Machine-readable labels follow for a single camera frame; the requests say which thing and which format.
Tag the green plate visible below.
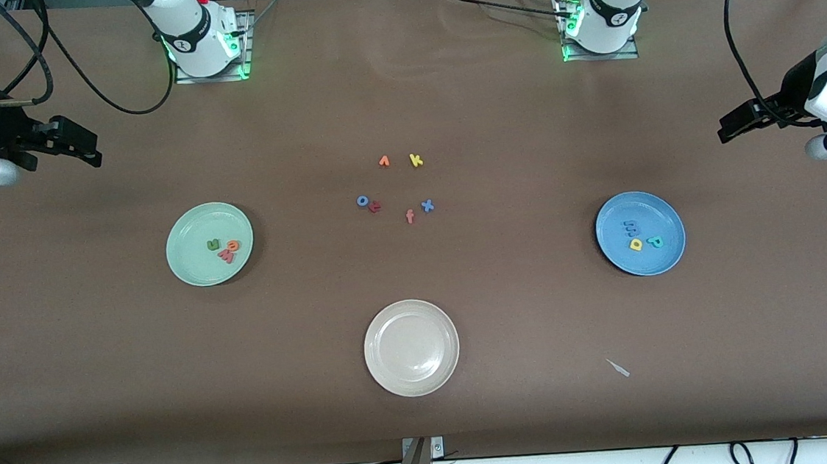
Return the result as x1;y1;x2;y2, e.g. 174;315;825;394
162;199;258;290

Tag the blue plate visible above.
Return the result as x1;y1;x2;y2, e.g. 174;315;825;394
592;188;689;280

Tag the brown table cover sheet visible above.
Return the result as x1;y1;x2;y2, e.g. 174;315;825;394
0;0;827;464

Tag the beige plate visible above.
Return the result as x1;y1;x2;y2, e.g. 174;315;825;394
360;296;464;401

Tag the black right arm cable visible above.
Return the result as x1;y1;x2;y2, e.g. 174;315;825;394
0;0;177;126

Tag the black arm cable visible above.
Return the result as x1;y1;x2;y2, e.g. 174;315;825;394
0;0;177;126
723;0;823;135

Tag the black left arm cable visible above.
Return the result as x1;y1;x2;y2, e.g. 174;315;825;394
723;0;823;135

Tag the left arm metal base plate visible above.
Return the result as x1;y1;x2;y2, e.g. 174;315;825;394
556;0;640;65

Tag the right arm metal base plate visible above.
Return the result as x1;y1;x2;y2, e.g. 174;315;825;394
170;10;258;86

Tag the long black table cable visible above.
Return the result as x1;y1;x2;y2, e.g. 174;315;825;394
448;0;573;26

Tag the silver metal bracket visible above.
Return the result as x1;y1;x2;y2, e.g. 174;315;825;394
400;435;445;462

